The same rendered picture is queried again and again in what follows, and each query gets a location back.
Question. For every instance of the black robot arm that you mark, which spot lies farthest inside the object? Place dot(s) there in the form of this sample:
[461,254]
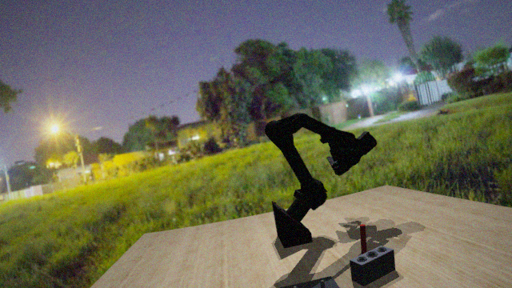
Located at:
[312,193]

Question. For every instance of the red peg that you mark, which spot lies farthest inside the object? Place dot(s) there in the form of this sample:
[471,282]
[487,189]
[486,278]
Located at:
[363,238]

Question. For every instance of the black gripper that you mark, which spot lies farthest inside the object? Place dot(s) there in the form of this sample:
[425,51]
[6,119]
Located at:
[336,162]

